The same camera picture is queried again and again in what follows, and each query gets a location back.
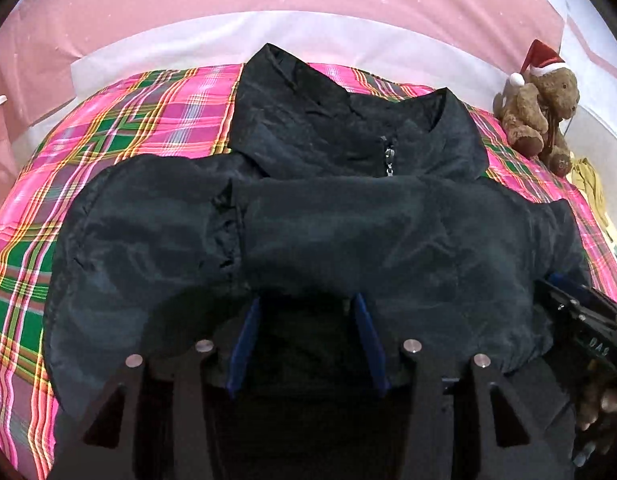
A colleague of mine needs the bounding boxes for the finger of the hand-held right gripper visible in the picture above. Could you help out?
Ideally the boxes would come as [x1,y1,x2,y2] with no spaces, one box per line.
[535,272,617,328]

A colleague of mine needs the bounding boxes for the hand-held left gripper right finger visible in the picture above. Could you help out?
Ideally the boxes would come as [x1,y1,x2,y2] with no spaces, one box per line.
[351,292,575,480]

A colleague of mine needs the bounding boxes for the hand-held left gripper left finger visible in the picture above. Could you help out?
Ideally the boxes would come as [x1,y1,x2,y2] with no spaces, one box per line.
[48,296,263,480]

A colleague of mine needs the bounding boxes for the black jacket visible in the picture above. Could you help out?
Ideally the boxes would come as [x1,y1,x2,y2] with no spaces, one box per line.
[42,42,592,428]

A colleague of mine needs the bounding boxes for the person's right hand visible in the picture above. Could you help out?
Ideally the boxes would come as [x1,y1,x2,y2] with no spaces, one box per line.
[575,375,617,433]

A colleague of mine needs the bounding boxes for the yellow cloth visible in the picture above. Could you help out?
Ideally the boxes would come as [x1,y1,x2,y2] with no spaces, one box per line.
[568,157,614,227]

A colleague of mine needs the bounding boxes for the brown teddy bear santa hat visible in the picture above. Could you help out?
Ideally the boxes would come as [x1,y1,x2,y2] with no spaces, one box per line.
[492,39,582,178]

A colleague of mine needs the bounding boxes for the pink green plaid blanket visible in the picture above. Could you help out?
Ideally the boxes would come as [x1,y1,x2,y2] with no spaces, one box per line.
[0,62,617,480]

